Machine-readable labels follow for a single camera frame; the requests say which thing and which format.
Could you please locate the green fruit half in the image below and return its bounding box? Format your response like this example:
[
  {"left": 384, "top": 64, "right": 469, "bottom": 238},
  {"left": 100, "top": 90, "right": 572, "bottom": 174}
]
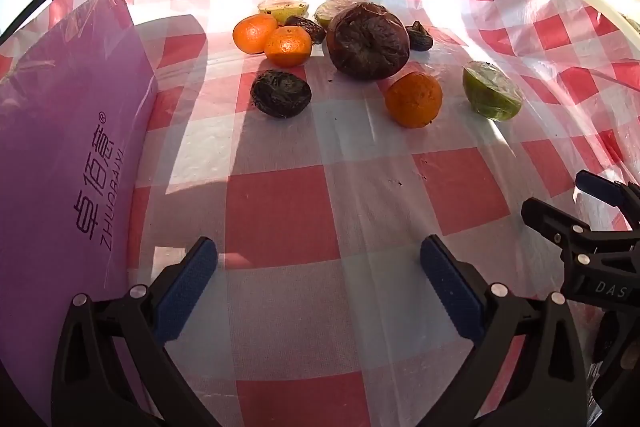
[
  {"left": 314, "top": 0, "right": 361, "bottom": 30},
  {"left": 461, "top": 60, "right": 526, "bottom": 122}
]

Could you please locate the small brown fig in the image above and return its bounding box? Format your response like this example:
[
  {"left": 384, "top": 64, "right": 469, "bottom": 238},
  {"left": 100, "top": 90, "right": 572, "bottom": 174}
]
[{"left": 406, "top": 21, "right": 435, "bottom": 52}]

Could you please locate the orange mandarin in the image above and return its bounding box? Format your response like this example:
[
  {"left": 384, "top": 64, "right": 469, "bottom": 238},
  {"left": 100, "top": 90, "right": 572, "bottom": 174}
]
[
  {"left": 263, "top": 25, "right": 313, "bottom": 68},
  {"left": 384, "top": 71, "right": 444, "bottom": 129},
  {"left": 232, "top": 13, "right": 279, "bottom": 56}
]

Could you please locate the small dark wrinkled fruit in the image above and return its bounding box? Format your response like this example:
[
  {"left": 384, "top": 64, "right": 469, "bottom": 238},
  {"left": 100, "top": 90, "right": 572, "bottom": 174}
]
[{"left": 250, "top": 69, "right": 312, "bottom": 119}]

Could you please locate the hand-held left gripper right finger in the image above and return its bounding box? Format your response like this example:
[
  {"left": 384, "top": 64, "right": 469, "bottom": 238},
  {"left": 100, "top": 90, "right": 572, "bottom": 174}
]
[{"left": 420, "top": 234, "right": 588, "bottom": 427}]

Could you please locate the purple cardboard box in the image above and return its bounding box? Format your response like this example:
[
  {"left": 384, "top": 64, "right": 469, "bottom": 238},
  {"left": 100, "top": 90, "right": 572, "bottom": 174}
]
[{"left": 0, "top": 0, "right": 161, "bottom": 425}]

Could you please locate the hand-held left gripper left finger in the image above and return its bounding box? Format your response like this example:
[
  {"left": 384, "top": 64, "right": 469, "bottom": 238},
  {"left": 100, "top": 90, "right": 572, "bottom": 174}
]
[{"left": 51, "top": 236, "right": 219, "bottom": 427}]

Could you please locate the red white checkered tablecloth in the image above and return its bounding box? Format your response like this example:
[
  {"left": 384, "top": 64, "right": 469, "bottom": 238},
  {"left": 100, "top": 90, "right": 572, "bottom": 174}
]
[{"left": 0, "top": 0, "right": 640, "bottom": 427}]

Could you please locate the pear half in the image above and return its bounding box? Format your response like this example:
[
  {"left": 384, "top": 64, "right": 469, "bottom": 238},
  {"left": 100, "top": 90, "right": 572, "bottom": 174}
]
[{"left": 257, "top": 0, "right": 311, "bottom": 24}]

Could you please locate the dark dried date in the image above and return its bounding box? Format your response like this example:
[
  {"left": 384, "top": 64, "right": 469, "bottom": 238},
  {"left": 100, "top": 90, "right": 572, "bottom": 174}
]
[{"left": 284, "top": 16, "right": 327, "bottom": 45}]

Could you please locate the large dark wrinkled fruit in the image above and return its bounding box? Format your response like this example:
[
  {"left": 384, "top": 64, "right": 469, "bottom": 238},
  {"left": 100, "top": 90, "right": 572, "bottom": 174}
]
[{"left": 326, "top": 2, "right": 411, "bottom": 82}]

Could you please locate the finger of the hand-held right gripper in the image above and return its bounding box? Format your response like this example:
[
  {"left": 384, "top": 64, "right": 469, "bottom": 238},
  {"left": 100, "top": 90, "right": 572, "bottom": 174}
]
[
  {"left": 575, "top": 170, "right": 640, "bottom": 230},
  {"left": 521, "top": 198, "right": 640, "bottom": 308}
]

